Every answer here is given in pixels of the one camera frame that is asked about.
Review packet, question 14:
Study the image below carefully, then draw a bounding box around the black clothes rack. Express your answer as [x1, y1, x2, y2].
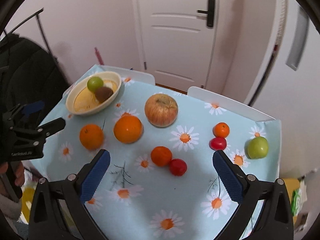
[0, 8, 60, 68]

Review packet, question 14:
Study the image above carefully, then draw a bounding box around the small tangerine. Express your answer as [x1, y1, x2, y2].
[150, 146, 172, 167]
[213, 122, 230, 138]

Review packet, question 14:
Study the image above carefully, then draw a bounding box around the red tomato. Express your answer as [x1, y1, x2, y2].
[169, 159, 188, 177]
[209, 137, 227, 151]

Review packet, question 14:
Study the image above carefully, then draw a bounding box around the green snack packet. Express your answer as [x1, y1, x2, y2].
[291, 179, 308, 217]

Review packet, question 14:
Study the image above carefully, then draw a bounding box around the medium orange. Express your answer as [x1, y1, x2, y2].
[79, 124, 104, 151]

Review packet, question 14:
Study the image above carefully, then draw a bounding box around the white chair back right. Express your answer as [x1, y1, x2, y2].
[187, 86, 275, 122]

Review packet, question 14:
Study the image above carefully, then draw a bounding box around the yellow stool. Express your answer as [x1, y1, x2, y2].
[283, 178, 299, 224]

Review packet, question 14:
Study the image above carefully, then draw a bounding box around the brown kiwi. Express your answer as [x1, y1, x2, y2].
[94, 86, 113, 103]

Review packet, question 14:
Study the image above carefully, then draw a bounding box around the green apple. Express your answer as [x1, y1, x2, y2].
[87, 76, 104, 93]
[247, 137, 268, 159]

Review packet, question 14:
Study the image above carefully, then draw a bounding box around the pink broom handle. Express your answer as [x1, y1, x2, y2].
[94, 47, 104, 65]

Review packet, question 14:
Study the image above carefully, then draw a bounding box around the white panel door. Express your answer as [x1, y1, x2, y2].
[136, 0, 219, 91]

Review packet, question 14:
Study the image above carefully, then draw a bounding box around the green apple in bowl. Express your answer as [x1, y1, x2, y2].
[87, 76, 104, 93]

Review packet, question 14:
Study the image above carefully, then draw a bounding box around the black door handle lock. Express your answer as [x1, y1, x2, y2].
[197, 0, 216, 28]

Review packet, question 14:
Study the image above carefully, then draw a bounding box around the cream oval fruit bowl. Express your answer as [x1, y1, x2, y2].
[66, 71, 121, 116]

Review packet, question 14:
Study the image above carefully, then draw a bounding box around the large orange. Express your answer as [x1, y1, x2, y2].
[113, 115, 144, 144]

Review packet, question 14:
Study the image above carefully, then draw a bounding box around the white wardrobe sliding door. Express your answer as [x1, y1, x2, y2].
[253, 0, 319, 177]

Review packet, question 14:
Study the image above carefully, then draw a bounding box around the person's left hand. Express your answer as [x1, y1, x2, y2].
[1, 161, 25, 200]

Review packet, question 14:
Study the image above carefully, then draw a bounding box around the daisy print blue tablecloth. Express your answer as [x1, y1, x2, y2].
[33, 70, 281, 239]

